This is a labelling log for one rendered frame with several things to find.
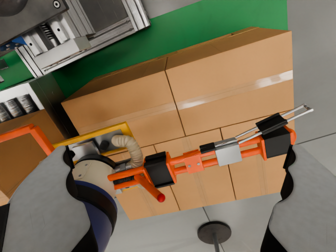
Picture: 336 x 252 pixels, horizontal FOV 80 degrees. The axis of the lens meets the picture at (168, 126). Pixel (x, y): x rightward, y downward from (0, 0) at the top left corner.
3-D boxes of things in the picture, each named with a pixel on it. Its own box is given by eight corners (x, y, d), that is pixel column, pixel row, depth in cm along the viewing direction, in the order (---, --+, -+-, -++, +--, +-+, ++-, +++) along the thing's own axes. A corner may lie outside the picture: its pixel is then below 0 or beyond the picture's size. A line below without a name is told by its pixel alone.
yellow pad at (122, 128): (59, 165, 81) (53, 174, 76) (44, 145, 76) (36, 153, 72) (137, 143, 75) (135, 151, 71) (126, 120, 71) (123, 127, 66)
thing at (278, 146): (258, 151, 63) (264, 161, 58) (254, 131, 60) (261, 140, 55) (286, 144, 61) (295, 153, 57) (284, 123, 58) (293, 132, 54)
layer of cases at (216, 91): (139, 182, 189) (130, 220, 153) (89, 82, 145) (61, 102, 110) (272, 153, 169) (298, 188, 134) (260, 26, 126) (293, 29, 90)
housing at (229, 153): (216, 158, 65) (219, 167, 61) (211, 141, 62) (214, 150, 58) (238, 153, 64) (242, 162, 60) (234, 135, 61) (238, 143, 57)
